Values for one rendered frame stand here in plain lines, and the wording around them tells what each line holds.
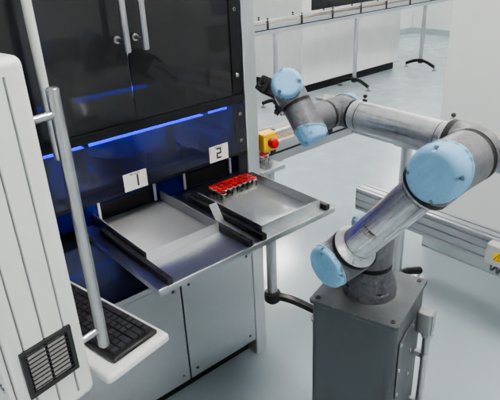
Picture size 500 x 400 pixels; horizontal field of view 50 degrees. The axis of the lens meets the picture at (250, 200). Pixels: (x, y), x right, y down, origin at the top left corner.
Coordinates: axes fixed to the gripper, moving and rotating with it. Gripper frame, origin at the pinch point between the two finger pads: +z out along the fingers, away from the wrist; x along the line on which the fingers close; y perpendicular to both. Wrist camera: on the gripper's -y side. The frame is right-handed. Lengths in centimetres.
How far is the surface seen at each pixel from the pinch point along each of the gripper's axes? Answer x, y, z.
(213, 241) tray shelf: -46.5, 5.3, -0.3
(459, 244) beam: 4, 85, 83
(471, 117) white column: 66, 63, 124
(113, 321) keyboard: -75, -1, -27
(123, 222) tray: -60, -24, 9
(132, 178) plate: -46, -28, 5
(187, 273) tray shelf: -56, 7, -16
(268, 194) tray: -25.4, 8.4, 29.0
